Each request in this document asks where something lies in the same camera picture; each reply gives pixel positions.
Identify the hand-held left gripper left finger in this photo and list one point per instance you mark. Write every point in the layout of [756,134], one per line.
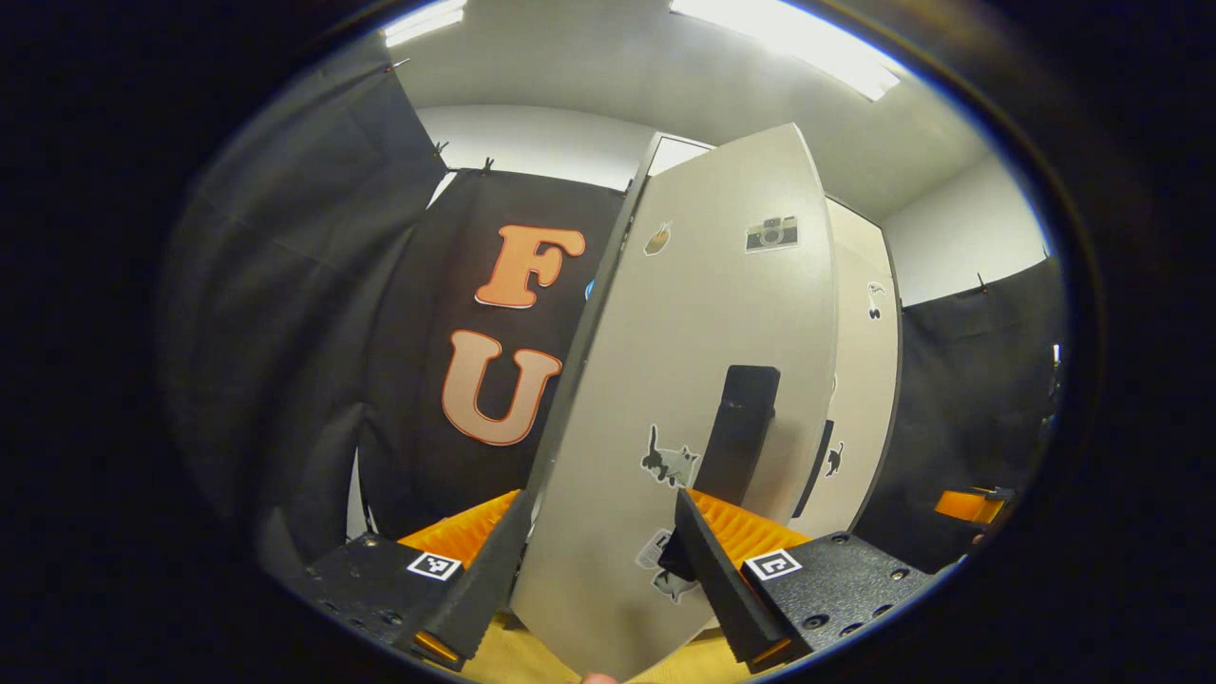
[480,589]

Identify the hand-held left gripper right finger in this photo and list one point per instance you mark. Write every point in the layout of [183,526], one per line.
[717,589]

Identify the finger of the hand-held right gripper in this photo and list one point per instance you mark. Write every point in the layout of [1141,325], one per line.
[969,506]

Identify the white cabinet door cat stickers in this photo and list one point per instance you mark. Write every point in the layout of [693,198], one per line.
[684,313]

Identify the black backdrop cloth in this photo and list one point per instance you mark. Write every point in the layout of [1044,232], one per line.
[969,380]
[285,285]

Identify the long ceiling light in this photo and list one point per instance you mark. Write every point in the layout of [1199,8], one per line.
[788,43]
[423,21]

